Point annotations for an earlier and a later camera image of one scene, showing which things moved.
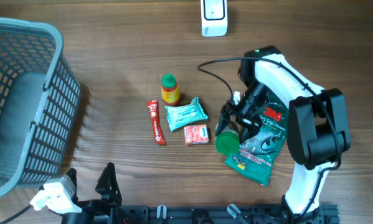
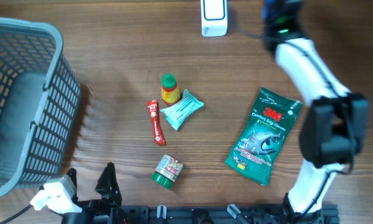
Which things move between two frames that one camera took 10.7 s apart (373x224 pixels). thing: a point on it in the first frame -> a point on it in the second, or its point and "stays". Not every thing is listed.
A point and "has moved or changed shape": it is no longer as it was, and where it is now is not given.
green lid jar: x=228 y=142 -> x=167 y=170
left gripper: x=111 y=196 stays
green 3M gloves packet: x=258 y=155 stays
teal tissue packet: x=179 y=116 has moved or changed shape
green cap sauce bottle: x=170 y=93 stays
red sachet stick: x=159 y=134 stays
